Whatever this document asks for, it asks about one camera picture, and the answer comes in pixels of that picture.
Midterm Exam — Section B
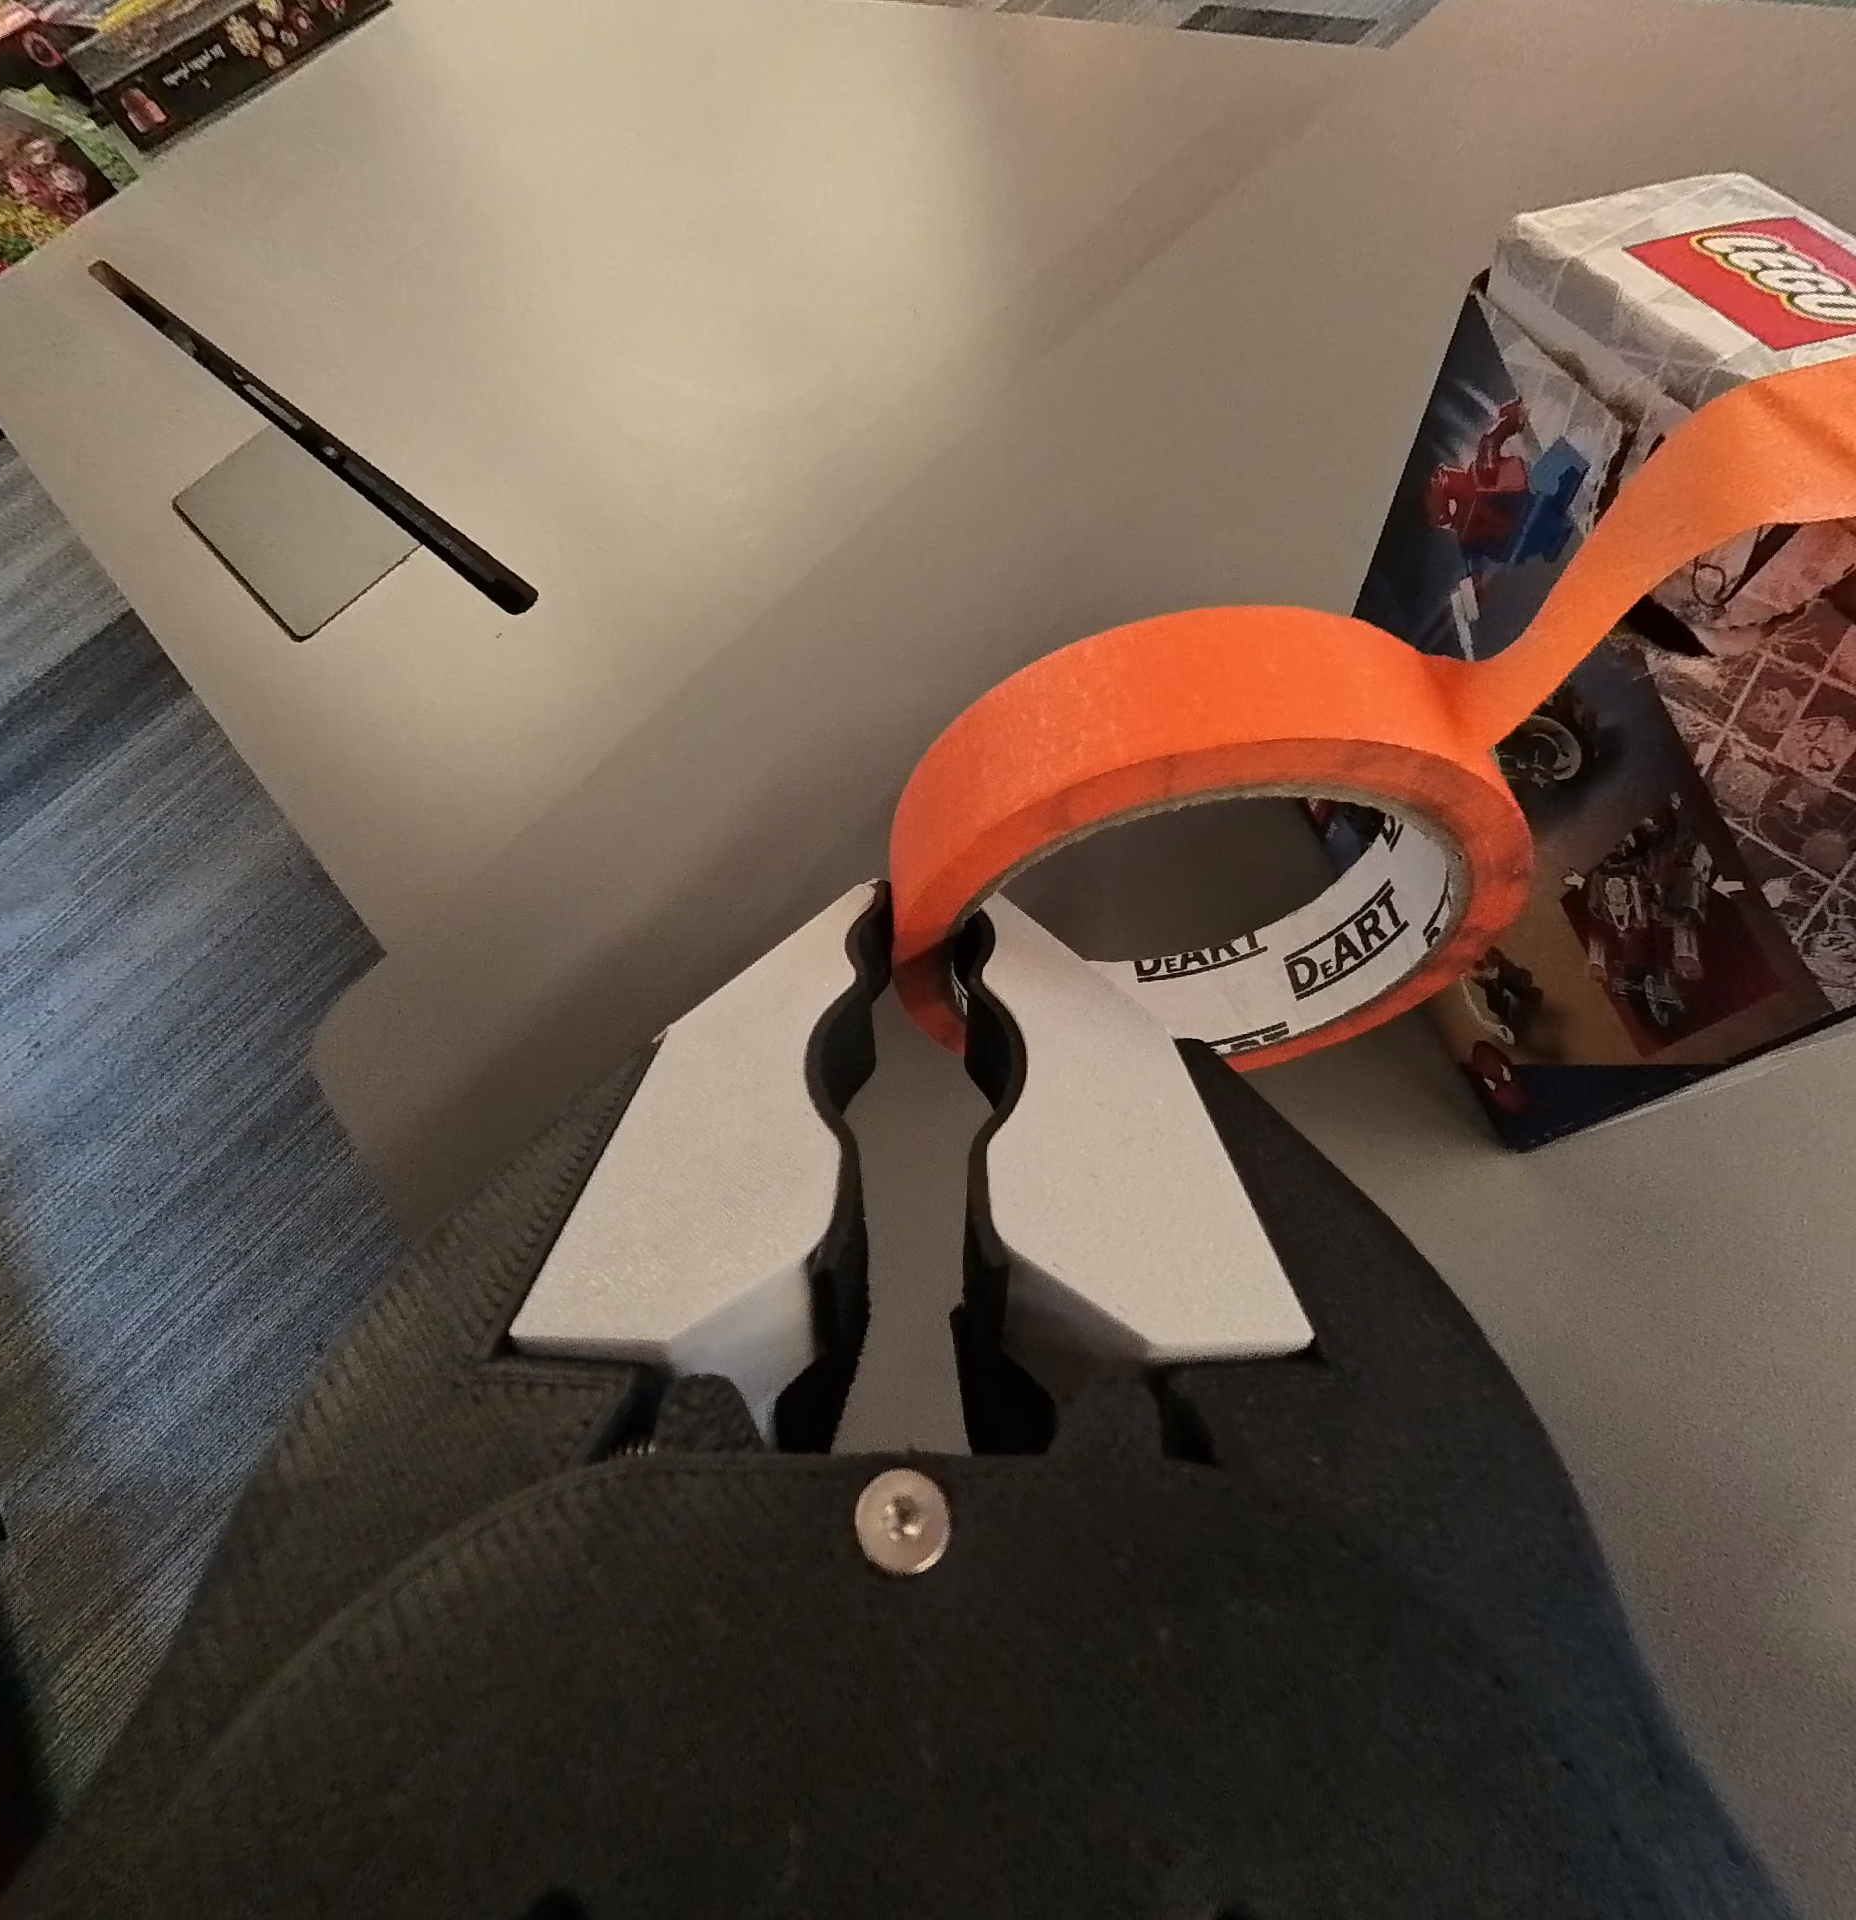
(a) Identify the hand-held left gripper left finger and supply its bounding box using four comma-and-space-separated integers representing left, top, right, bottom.
505, 875, 892, 1454

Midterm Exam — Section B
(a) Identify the grey table cover plate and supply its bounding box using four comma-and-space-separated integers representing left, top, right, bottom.
171, 431, 429, 644

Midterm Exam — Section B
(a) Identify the blue grey superhero lego box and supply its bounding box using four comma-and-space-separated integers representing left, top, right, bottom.
1302, 172, 1856, 1153

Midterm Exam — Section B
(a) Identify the orange masking tape roll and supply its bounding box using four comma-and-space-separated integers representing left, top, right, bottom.
887, 320, 1856, 1081

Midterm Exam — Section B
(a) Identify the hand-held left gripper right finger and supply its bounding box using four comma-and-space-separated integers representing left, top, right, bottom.
949, 900, 1316, 1454

